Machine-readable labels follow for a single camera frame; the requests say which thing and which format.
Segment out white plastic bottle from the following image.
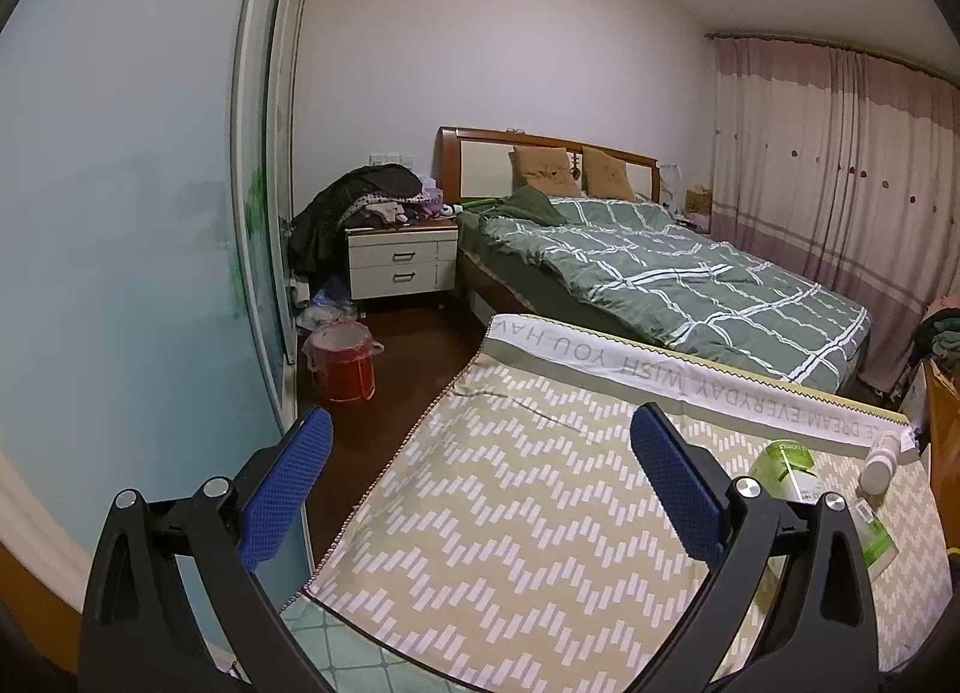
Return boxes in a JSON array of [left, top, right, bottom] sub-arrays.
[[859, 430, 920, 495]]

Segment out pile of dark clothes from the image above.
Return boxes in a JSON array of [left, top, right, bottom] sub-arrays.
[[289, 164, 451, 281]]

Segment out teal checked cloth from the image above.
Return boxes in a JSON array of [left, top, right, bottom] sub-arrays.
[[281, 592, 466, 693]]

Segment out pale blue sliding wardrobe door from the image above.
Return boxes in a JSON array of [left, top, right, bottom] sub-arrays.
[[0, 0, 316, 619]]

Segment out crumpled plastic bags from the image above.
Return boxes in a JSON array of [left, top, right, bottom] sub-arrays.
[[296, 280, 365, 330]]

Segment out green clear plastic bottle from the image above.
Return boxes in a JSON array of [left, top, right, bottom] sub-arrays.
[[750, 440, 899, 574]]

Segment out wooden desk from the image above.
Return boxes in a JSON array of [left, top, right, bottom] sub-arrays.
[[900, 355, 960, 559]]

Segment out red bucket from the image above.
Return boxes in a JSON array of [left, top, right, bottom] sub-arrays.
[[304, 322, 383, 403]]

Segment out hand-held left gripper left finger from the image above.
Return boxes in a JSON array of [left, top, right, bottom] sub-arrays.
[[79, 408, 335, 693]]

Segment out beige zigzag patterned tablecloth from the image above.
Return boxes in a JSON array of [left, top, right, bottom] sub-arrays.
[[304, 314, 953, 693]]

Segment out wooden bed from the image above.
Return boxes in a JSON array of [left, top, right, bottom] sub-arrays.
[[435, 125, 871, 398]]

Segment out pile of folded clothes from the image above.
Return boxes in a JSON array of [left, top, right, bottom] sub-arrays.
[[911, 292, 960, 371]]

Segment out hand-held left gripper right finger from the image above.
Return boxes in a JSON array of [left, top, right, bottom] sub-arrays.
[[630, 404, 878, 693]]

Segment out dark green garment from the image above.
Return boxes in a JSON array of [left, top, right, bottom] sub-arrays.
[[491, 187, 567, 225]]

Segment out white nightstand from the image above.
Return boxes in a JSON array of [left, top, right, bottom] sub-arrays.
[[345, 224, 460, 300]]

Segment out green checked quilt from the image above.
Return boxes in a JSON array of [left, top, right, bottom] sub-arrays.
[[480, 194, 871, 379]]

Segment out brown cushion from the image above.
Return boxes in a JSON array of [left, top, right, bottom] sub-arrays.
[[510, 145, 582, 199], [581, 147, 638, 200]]

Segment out pink and white curtain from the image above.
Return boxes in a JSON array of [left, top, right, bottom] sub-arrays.
[[705, 33, 960, 349]]

